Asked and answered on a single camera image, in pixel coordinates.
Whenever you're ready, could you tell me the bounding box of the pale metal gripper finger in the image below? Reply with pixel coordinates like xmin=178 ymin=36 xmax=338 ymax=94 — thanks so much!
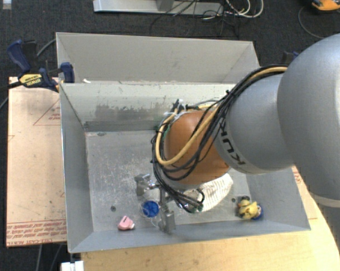
xmin=134 ymin=173 xmax=157 ymax=196
xmin=158 ymin=206 xmax=177 ymax=234

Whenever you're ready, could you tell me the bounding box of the clear bottle with blue cap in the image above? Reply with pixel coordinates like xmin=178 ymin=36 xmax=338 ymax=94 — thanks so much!
xmin=141 ymin=199 xmax=163 ymax=228

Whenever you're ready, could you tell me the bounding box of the grey metal bin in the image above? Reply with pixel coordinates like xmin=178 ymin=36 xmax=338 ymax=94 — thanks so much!
xmin=55 ymin=32 xmax=312 ymax=254

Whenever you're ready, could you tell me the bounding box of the pink toy piece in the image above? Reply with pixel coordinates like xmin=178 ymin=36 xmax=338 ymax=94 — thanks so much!
xmin=117 ymin=215 xmax=136 ymax=231

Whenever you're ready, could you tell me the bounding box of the white ribbed cloth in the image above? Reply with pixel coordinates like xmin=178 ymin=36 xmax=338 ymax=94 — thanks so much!
xmin=183 ymin=172 xmax=234 ymax=212

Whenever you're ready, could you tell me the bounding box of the yellow toy duck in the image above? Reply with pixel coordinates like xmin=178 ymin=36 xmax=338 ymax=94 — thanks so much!
xmin=237 ymin=196 xmax=263 ymax=221

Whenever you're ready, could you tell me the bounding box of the brown cardboard board red print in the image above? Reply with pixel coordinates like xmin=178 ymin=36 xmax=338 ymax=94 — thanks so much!
xmin=6 ymin=76 xmax=319 ymax=248

